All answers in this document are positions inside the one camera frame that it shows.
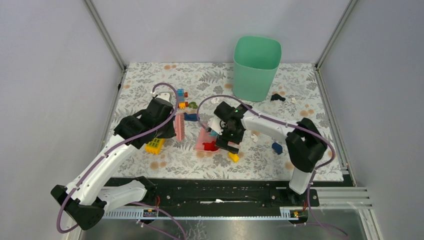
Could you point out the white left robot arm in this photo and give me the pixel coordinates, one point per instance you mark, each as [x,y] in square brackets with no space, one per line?
[84,199]

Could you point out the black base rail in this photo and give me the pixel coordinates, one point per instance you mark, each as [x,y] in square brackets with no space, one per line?
[223,198]

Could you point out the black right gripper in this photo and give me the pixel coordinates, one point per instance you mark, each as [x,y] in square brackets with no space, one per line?
[222,141]

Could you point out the pink dustpan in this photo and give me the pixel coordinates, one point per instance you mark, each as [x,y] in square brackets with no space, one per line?
[203,137]

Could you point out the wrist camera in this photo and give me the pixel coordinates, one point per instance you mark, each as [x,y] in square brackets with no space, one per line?
[164,96]
[214,124]

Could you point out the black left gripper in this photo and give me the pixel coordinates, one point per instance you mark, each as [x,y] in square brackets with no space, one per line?
[170,132]

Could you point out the pink hand brush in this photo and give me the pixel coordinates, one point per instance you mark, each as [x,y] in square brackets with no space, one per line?
[179,126]

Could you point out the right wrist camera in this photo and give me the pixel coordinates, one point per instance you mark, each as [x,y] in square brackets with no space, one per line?
[214,124]

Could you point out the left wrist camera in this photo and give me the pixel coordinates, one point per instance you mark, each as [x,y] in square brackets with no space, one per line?
[164,96]

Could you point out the yellow window toy brick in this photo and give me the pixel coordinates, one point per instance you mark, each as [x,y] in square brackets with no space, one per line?
[154,146]

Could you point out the green waste bin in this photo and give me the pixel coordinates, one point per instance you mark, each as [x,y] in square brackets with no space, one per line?
[256,60]

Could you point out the blue toy brick car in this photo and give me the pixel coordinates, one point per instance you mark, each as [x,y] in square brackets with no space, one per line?
[182,98]

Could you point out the small blue paper ball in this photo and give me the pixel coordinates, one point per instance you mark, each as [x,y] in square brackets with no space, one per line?
[277,148]

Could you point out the small yellow block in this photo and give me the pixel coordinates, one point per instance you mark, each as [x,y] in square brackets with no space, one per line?
[234,157]

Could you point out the red paper scrap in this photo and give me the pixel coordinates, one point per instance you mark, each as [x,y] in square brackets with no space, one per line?
[210,146]

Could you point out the light blue paper scrap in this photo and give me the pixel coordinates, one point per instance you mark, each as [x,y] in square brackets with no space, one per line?
[212,133]

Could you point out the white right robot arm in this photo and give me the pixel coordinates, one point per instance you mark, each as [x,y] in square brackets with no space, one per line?
[304,142]

